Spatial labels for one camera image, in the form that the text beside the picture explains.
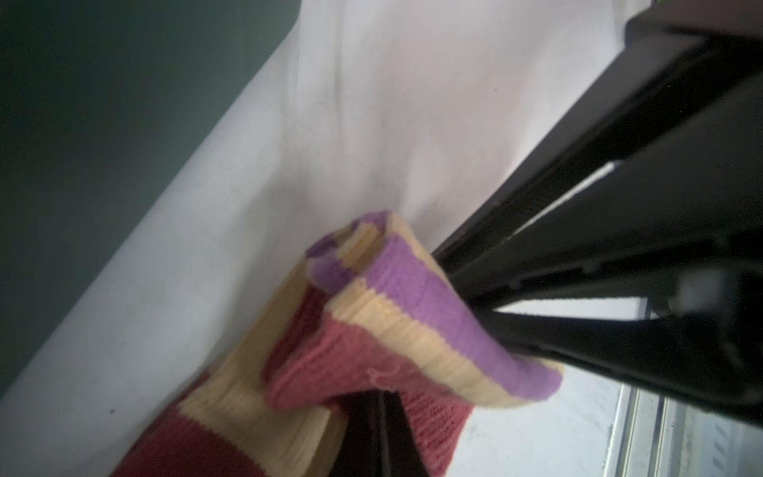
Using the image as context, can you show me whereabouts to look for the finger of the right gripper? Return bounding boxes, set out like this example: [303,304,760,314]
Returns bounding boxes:
[478,310,762,427]
[440,35,762,308]

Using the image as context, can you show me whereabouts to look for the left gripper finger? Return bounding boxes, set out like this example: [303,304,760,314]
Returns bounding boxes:
[330,391,428,477]

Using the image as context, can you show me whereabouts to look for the striped tan maroon purple sock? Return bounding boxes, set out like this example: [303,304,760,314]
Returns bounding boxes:
[115,211,564,476]

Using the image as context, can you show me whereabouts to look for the green divided organizer tray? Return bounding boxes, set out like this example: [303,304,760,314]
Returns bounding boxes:
[1,0,301,390]

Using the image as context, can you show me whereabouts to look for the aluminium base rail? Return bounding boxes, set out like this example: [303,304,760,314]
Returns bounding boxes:
[603,385,762,477]

